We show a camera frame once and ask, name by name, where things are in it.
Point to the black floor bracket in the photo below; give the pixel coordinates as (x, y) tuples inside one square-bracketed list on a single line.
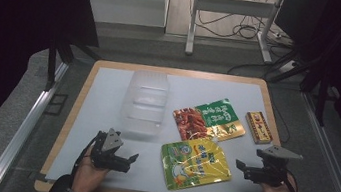
[(56, 104)]

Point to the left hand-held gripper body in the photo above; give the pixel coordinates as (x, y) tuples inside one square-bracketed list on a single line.
[(107, 144)]

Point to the yellow spouted pouch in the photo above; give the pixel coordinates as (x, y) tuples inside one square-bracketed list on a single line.
[(194, 165)]

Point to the white desk frame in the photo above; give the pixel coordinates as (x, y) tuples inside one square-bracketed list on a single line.
[(231, 6)]

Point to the clear plastic container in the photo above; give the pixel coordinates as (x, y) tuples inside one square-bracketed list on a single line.
[(145, 106)]

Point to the black metal stand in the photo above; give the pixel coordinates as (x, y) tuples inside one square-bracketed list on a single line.
[(51, 65), (322, 100)]

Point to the person's left hand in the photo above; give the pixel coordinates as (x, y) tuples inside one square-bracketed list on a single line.
[(86, 178)]

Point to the small red and yellow box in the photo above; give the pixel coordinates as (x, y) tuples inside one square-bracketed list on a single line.
[(259, 127)]

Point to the green and red snack pouch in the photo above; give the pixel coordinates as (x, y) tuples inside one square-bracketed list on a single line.
[(209, 120)]

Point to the white power strip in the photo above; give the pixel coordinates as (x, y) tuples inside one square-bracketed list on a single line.
[(287, 67)]

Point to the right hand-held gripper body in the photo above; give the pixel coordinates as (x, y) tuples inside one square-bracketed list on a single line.
[(274, 168)]

